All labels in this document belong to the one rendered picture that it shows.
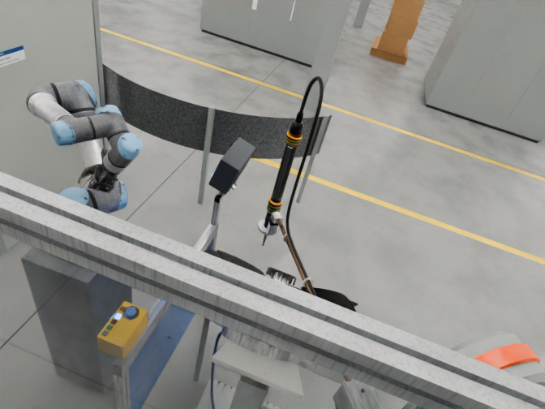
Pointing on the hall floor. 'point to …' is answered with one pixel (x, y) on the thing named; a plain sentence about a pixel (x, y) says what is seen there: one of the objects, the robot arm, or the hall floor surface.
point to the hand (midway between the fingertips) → (92, 183)
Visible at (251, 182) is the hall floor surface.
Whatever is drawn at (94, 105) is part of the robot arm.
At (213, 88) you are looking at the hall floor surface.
